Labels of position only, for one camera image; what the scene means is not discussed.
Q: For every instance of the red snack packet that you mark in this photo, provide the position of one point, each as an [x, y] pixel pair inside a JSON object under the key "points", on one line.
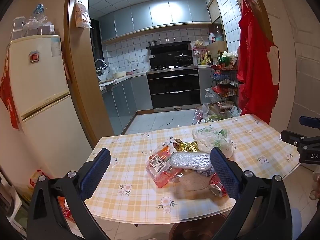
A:
{"points": [[160, 166]]}

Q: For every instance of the yellow checked tablecloth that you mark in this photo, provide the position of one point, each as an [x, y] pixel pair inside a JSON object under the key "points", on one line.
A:
{"points": [[130, 160]]}

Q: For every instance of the white fridge sticker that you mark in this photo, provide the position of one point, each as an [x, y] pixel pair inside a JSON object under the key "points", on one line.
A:
{"points": [[55, 47]]}

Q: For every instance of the gas stove top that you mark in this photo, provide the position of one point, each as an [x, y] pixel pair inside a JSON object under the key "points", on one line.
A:
{"points": [[172, 67]]}

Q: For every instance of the dark kitchen window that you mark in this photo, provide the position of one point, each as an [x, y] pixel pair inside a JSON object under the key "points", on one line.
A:
{"points": [[96, 40]]}

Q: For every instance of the white green plastic bag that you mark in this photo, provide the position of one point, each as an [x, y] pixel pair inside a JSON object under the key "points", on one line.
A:
{"points": [[212, 137]]}

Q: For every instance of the shelf of seasoning bottles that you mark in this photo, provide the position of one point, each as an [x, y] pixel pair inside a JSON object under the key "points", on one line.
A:
{"points": [[200, 52]]}

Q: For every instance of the grey upper kitchen cabinets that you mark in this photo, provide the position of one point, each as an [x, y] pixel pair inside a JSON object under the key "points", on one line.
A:
{"points": [[155, 15]]}

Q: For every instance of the white bowl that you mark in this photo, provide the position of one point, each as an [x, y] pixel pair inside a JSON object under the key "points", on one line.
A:
{"points": [[119, 74]]}

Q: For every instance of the black wok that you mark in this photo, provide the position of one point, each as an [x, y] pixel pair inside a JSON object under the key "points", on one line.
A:
{"points": [[182, 58]]}

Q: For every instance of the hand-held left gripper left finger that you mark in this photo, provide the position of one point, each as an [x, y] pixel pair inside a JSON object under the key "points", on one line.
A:
{"points": [[96, 172]]}

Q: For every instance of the kitchen counter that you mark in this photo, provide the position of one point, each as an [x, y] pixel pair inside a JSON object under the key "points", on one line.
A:
{"points": [[117, 80]]}

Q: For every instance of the red house fridge magnet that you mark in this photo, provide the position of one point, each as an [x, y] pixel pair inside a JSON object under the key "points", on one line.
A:
{"points": [[34, 56]]}

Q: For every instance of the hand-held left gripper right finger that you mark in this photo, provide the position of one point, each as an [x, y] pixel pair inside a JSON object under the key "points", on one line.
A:
{"points": [[225, 172]]}

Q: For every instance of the black built-in oven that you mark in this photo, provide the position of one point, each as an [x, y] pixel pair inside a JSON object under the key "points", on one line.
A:
{"points": [[173, 90]]}

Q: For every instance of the wooden door frame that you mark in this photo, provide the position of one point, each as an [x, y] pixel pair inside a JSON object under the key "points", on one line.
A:
{"points": [[80, 80]]}

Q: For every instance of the person's right hand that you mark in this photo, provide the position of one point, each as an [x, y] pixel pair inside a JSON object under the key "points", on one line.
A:
{"points": [[315, 192]]}

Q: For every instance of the black range hood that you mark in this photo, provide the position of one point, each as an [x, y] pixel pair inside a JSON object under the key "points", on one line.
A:
{"points": [[170, 51]]}

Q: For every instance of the cream two-door refrigerator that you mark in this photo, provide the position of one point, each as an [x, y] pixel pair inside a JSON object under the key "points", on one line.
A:
{"points": [[42, 80]]}

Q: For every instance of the plastic bags of groceries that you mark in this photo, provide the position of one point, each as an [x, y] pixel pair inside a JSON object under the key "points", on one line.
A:
{"points": [[207, 112]]}

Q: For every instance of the yellow red floor bag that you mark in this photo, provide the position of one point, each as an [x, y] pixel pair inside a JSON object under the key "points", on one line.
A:
{"points": [[35, 177]]}

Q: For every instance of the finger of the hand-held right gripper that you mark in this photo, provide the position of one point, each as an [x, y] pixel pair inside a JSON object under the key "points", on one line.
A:
{"points": [[290, 136], [310, 121]]}

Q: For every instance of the red hanging banner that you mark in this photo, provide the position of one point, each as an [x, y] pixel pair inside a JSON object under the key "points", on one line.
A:
{"points": [[7, 92]]}

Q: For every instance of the white hanging paper bag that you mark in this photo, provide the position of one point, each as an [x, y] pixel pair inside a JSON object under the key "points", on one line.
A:
{"points": [[81, 15]]}

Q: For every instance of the crumpled clear plastic bag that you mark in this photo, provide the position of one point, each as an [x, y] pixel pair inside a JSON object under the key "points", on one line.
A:
{"points": [[38, 20]]}

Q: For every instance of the silver glitter pad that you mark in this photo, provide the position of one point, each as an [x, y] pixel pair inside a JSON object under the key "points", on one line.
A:
{"points": [[190, 161]]}

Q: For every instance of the chrome kitchen faucet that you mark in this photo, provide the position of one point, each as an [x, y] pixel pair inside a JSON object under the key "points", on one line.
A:
{"points": [[100, 63]]}

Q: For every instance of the narrow grey cabinet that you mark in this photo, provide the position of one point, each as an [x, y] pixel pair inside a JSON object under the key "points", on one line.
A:
{"points": [[206, 82]]}

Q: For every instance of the grey lower kitchen cabinets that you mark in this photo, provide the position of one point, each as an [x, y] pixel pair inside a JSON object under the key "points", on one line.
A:
{"points": [[125, 97]]}

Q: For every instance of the small metal pot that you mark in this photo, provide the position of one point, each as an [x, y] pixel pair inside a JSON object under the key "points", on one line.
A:
{"points": [[152, 43]]}

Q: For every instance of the red hanging garment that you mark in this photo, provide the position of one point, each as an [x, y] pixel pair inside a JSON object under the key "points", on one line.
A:
{"points": [[255, 75]]}

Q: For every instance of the gold foil wrapper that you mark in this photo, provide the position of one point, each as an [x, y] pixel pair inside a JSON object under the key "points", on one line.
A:
{"points": [[186, 146]]}

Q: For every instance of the brown round bin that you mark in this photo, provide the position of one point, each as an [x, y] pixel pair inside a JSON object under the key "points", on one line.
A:
{"points": [[197, 230]]}

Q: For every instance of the clear plastic containers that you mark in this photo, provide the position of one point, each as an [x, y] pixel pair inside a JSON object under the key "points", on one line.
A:
{"points": [[18, 28]]}

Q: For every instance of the grey kitchen cabinets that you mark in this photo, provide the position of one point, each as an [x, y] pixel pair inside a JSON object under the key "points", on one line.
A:
{"points": [[125, 97], [155, 15]]}

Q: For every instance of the red drink can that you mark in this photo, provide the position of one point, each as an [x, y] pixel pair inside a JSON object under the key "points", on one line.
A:
{"points": [[217, 185]]}

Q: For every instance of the white plastic jug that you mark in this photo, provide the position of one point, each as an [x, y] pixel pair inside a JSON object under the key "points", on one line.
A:
{"points": [[212, 37]]}

